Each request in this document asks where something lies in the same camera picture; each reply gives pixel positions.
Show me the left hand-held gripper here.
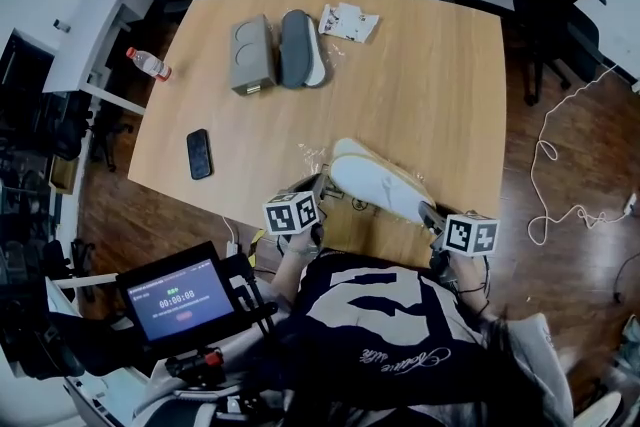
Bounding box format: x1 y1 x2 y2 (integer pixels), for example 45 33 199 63
263 163 348 262

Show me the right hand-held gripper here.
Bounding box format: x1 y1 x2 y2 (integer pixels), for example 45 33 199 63
416 200 502 270

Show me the clear plastic slipper bag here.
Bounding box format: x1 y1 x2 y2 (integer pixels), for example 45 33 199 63
297 138 439 237

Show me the grey sole slipper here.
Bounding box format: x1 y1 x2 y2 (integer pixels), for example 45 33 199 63
278 9 316 91

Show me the torn white packaging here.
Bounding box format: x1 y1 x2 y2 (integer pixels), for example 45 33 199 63
317 1 381 45

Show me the person's left forearm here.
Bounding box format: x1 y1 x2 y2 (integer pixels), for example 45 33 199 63
271 234 322 299

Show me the person's right forearm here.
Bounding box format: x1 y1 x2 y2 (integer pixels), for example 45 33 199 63
448 254 495 319

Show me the yellow black striped strip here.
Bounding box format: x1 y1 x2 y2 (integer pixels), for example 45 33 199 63
246 227 267 267

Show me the person's navy and grey top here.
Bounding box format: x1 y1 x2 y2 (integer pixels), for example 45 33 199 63
144 248 575 427

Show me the black smartphone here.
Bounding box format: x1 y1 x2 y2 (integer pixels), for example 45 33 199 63
185 128 215 182

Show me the grey cardboard box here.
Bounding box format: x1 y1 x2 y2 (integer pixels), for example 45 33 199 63
229 13 279 97

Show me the small black monitor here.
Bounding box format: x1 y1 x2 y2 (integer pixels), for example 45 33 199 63
115 241 237 357

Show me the red cap water bottle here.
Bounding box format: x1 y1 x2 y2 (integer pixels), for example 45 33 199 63
125 46 173 83

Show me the black monitor mount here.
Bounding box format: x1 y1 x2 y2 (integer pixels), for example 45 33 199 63
219 253 280 342

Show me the long white floor cable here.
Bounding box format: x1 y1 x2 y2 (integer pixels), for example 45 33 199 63
526 61 640 247

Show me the black handle with red knob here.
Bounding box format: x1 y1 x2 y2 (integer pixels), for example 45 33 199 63
163 346 227 380

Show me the white frame desk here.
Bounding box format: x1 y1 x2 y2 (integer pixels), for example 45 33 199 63
44 270 154 427

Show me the wooden frame tray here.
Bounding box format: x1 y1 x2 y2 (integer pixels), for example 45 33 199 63
49 153 82 195

